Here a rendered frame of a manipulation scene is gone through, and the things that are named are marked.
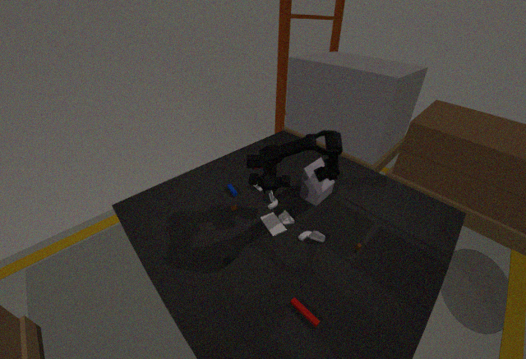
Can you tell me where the blue rectangular block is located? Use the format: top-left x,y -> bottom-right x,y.
227,184 -> 238,197

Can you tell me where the dark red flat bar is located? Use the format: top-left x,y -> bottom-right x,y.
290,297 -> 320,327

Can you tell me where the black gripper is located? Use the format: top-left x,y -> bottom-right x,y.
249,168 -> 291,195

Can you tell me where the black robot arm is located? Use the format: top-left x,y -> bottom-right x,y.
247,130 -> 343,191

